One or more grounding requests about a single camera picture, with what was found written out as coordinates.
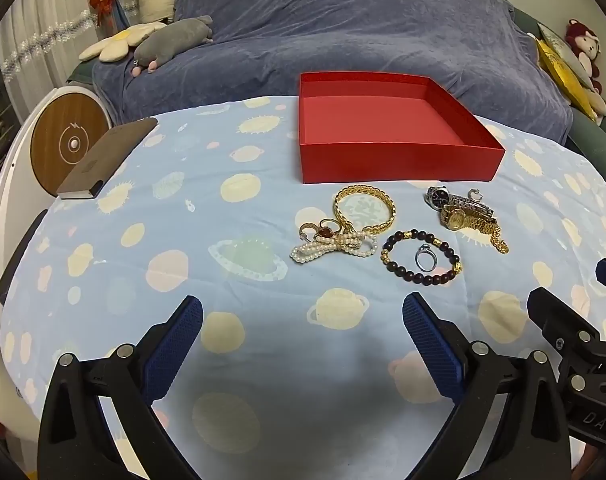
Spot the white pearl necklace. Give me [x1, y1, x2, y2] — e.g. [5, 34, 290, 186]
[288, 228, 378, 265]

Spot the silver gemstone ring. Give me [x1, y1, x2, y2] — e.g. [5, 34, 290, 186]
[414, 242, 441, 271]

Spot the grey plush toy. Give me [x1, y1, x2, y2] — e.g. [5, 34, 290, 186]
[132, 15, 213, 77]

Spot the red cardboard box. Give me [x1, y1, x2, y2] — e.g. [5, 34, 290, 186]
[297, 70, 504, 184]

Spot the yellow pillow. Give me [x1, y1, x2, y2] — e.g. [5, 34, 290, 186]
[535, 39, 598, 122]

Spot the dark bead bracelet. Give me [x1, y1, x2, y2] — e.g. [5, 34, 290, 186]
[380, 227, 464, 286]

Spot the white lace curtain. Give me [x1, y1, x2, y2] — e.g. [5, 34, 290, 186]
[0, 0, 126, 122]

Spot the gold wristwatch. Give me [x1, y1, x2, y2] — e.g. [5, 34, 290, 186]
[440, 204, 498, 234]

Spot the cream flower plush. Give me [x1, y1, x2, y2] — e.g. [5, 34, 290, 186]
[78, 22, 165, 63]

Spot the red bow tieback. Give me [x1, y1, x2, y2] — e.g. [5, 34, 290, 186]
[89, 0, 116, 25]

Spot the red monkey plush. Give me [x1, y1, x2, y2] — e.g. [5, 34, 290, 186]
[565, 18, 602, 94]

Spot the blue-grey velvet bed cover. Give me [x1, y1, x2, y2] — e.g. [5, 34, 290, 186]
[92, 0, 573, 142]

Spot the grey patterned pillow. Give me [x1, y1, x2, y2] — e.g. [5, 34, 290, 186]
[538, 23, 595, 91]

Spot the blue planet-print tablecloth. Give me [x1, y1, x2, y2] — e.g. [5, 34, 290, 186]
[0, 96, 606, 479]

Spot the gold hoop earring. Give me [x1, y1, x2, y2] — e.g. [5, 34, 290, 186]
[298, 222, 319, 243]

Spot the round wooden white device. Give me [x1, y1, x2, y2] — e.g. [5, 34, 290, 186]
[0, 84, 112, 320]

